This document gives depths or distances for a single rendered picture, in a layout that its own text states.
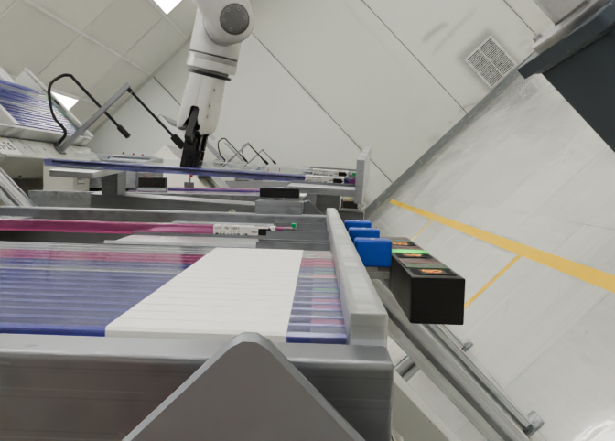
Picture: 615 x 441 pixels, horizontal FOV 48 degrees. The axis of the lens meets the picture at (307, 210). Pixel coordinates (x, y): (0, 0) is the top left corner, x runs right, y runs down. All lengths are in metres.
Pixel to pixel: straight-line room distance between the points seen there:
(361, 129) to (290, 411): 8.17
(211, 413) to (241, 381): 0.01
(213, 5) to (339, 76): 7.28
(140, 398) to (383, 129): 8.15
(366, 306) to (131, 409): 0.08
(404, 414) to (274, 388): 1.12
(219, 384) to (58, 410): 0.07
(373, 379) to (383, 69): 8.23
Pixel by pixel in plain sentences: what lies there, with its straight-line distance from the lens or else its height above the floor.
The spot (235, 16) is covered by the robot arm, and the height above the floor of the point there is 1.04.
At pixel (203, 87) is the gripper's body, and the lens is 1.18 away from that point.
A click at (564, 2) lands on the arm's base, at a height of 0.73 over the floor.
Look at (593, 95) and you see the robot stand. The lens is 0.86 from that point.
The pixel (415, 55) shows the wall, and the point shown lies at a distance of 8.48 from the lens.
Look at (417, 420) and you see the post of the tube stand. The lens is 1.27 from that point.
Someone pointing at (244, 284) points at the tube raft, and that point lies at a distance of 0.33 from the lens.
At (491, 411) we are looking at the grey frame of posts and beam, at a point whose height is 0.40.
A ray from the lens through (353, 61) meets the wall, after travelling 8.40.
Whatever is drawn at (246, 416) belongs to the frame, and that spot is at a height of 0.75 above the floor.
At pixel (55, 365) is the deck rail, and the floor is 0.78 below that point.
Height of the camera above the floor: 0.77
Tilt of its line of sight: 2 degrees down
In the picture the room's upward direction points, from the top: 43 degrees counter-clockwise
